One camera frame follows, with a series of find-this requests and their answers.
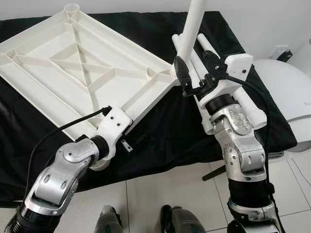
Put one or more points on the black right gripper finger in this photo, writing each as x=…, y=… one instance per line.
x=211, y=59
x=182, y=73

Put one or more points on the white plastic table leg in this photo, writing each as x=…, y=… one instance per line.
x=203, y=41
x=179, y=42
x=192, y=24

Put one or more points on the white plastic table top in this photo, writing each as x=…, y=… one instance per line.
x=48, y=63

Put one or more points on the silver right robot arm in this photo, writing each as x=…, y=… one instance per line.
x=243, y=141

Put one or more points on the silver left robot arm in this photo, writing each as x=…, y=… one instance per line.
x=63, y=170

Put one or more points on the black padded bed cover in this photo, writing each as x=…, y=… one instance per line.
x=160, y=141

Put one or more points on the grey left robot foot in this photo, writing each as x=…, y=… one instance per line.
x=108, y=222

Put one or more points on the grey robot foot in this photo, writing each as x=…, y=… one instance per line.
x=108, y=222
x=180, y=222

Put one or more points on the white dome appliance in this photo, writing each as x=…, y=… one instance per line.
x=286, y=87

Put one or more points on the black metal bed leg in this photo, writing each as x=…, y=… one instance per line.
x=214, y=173

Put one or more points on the grey right robot foot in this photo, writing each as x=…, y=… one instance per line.
x=180, y=222

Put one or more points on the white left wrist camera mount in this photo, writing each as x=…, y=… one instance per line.
x=114, y=126

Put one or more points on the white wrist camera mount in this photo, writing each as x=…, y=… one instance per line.
x=114, y=126
x=238, y=65

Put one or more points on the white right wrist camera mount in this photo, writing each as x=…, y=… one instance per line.
x=238, y=65

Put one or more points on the wall socket black plug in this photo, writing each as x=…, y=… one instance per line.
x=282, y=52

